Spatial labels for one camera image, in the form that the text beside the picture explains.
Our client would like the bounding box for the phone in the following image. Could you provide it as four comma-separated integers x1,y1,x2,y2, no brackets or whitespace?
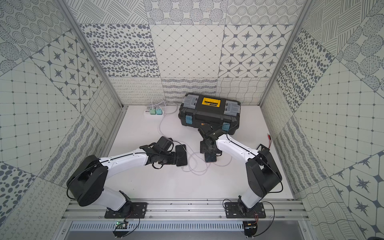
204,153,217,163
175,145,188,167

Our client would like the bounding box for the lilac charging cable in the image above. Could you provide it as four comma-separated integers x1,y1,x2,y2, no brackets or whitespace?
155,95,233,176

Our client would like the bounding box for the white charging cable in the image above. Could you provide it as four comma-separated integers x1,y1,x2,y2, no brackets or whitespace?
151,95,199,173

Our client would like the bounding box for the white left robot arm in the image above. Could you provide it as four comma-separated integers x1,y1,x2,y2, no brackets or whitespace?
67,137,180,212

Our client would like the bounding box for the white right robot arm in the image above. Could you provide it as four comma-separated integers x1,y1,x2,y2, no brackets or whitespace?
198,123,283,214

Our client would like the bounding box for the black yellow toolbox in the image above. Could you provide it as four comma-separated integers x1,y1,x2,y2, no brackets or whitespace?
178,93,241,135

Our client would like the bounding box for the white power strip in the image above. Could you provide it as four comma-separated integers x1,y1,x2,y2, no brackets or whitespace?
144,109,164,117

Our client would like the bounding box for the small black connector board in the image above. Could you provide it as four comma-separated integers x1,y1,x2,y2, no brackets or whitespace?
257,134,272,151

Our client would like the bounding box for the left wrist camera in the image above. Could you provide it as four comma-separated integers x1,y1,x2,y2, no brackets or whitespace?
153,136,174,153

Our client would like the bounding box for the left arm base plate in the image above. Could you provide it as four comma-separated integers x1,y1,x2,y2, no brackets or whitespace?
105,202,148,219

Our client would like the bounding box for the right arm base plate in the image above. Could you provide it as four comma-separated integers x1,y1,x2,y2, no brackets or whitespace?
224,202,266,219

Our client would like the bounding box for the aluminium mounting rail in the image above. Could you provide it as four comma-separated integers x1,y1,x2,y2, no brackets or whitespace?
61,199,309,221

